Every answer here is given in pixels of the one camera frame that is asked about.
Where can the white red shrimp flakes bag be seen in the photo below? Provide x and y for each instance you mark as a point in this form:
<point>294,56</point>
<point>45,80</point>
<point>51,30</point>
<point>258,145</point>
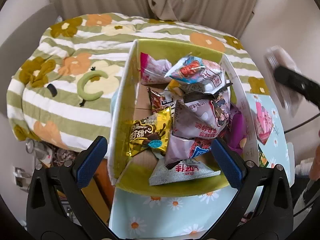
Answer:
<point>194,74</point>

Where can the beige curtain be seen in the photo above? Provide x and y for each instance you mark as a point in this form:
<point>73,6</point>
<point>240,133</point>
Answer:
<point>155,2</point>

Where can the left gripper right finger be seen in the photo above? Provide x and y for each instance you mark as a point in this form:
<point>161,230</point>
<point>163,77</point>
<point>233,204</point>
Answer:
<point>273,215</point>

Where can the purple bread snack bag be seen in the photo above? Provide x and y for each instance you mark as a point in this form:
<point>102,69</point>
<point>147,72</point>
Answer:
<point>236,135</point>

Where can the person right hand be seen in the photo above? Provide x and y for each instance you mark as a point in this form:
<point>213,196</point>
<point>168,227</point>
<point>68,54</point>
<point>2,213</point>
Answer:
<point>314,173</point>

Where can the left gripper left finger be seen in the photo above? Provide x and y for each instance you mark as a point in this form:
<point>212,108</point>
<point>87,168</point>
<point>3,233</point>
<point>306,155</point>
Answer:
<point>56,206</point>

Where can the brown wafer snack bag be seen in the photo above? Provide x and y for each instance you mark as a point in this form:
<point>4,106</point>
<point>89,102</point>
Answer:
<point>161,101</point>

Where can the pink snack packet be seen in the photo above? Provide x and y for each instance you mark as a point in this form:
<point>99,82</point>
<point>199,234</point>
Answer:
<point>153,71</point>

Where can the grey white snack bag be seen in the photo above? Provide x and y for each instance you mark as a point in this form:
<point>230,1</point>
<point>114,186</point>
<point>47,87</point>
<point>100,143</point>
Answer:
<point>185,170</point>

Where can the oreo style cookie bag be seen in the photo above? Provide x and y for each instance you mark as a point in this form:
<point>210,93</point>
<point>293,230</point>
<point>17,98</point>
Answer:
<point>198,119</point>

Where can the blue daisy tablecloth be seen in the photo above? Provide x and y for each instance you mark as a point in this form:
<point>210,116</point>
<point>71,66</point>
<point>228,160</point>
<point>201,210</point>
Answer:
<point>145,217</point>

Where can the grey upholstered headboard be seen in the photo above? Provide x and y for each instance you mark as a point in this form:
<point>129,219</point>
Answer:
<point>21,44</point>

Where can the gold chocolate pillows bag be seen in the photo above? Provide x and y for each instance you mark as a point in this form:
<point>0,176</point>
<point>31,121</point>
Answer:
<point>151,132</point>

